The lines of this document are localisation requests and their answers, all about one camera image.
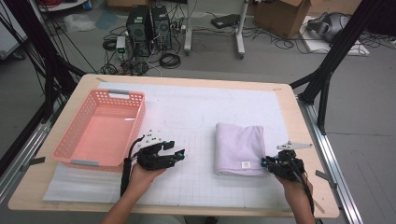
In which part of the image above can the coiled black cable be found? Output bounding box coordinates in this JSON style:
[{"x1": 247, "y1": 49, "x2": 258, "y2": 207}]
[{"x1": 159, "y1": 52, "x2": 182, "y2": 70}]

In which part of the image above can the black computer tower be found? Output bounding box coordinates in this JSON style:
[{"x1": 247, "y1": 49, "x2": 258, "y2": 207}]
[
  {"x1": 150, "y1": 5, "x2": 173, "y2": 51},
  {"x1": 125, "y1": 5, "x2": 153, "y2": 58}
]

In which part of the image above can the aluminium rail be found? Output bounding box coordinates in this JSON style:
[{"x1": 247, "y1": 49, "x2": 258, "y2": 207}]
[
  {"x1": 297, "y1": 99, "x2": 363, "y2": 224},
  {"x1": 0, "y1": 120, "x2": 52, "y2": 203}
]

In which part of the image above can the white grid mat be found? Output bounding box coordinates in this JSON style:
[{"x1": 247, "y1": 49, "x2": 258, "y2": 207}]
[{"x1": 42, "y1": 81, "x2": 300, "y2": 210}]

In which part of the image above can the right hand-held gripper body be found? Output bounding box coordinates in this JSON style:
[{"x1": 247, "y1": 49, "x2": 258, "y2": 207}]
[{"x1": 267, "y1": 140, "x2": 313, "y2": 183}]

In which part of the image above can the pink plastic basket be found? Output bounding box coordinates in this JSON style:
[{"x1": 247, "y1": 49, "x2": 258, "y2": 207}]
[{"x1": 51, "y1": 88, "x2": 148, "y2": 172}]

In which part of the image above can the grey rounded device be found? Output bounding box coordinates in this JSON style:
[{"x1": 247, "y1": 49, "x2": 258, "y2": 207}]
[{"x1": 306, "y1": 11, "x2": 351, "y2": 43}]

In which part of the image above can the white cabinet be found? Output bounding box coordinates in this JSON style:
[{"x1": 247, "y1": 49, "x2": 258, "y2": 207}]
[{"x1": 0, "y1": 3, "x2": 29, "y2": 60}]

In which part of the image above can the clear plastic bag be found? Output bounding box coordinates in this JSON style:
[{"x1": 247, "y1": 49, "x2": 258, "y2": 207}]
[{"x1": 64, "y1": 12, "x2": 97, "y2": 34}]

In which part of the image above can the grey table bracket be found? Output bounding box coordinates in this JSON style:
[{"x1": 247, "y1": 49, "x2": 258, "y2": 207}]
[
  {"x1": 315, "y1": 169, "x2": 338, "y2": 189},
  {"x1": 20, "y1": 156, "x2": 47, "y2": 173}
]

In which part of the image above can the person's left hand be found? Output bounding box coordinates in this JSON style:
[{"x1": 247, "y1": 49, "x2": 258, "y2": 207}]
[{"x1": 129, "y1": 163, "x2": 166, "y2": 191}]

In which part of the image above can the brown cardboard box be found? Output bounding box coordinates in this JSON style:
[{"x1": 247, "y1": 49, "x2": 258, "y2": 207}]
[{"x1": 252, "y1": 0, "x2": 312, "y2": 39}]

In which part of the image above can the small white box green light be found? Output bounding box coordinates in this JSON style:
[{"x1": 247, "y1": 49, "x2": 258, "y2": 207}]
[{"x1": 115, "y1": 35, "x2": 127, "y2": 54}]

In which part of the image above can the person's right hand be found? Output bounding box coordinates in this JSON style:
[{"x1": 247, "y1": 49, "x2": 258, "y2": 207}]
[{"x1": 275, "y1": 174, "x2": 314, "y2": 201}]

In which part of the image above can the lilac printed towel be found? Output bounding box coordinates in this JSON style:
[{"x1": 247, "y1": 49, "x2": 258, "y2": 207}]
[{"x1": 214, "y1": 121, "x2": 271, "y2": 177}]

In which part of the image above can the black metal frame stand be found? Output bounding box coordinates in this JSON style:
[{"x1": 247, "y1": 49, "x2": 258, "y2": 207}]
[
  {"x1": 0, "y1": 0, "x2": 87, "y2": 122},
  {"x1": 289, "y1": 0, "x2": 396, "y2": 135}
]

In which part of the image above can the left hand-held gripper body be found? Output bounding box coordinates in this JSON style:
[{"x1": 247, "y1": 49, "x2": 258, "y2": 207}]
[{"x1": 135, "y1": 130, "x2": 177, "y2": 172}]

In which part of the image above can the white stand leg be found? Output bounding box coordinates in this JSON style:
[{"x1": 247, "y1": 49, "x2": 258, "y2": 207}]
[
  {"x1": 234, "y1": 0, "x2": 250, "y2": 60},
  {"x1": 183, "y1": 0, "x2": 194, "y2": 56}
]

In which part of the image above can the teal sheet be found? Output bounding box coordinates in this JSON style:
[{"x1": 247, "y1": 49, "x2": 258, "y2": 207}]
[{"x1": 94, "y1": 8, "x2": 120, "y2": 31}]

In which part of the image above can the black flat box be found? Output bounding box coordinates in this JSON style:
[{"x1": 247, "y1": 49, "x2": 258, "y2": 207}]
[{"x1": 210, "y1": 13, "x2": 241, "y2": 30}]

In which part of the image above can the white floor board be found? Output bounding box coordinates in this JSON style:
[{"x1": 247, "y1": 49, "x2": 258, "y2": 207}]
[{"x1": 300, "y1": 15, "x2": 371, "y2": 57}]

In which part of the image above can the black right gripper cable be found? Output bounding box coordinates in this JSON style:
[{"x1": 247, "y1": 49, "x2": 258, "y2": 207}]
[{"x1": 288, "y1": 152, "x2": 316, "y2": 216}]

